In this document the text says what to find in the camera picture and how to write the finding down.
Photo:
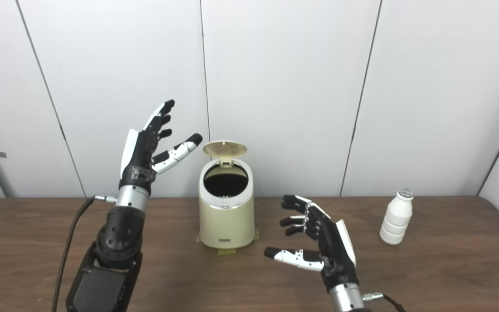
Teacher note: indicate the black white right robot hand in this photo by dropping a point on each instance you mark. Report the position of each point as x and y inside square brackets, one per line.
[334, 249]

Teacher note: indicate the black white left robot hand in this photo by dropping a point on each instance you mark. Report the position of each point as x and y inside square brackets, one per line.
[139, 160]

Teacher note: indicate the small white plastic bottle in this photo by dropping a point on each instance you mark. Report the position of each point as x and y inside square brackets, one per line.
[396, 218]

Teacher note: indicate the cream-colored lidded bin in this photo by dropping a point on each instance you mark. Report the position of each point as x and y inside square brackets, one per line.
[227, 223]

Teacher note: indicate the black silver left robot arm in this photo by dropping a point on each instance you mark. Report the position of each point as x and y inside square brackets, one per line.
[117, 238]

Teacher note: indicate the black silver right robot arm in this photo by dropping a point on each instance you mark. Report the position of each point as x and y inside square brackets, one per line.
[347, 299]

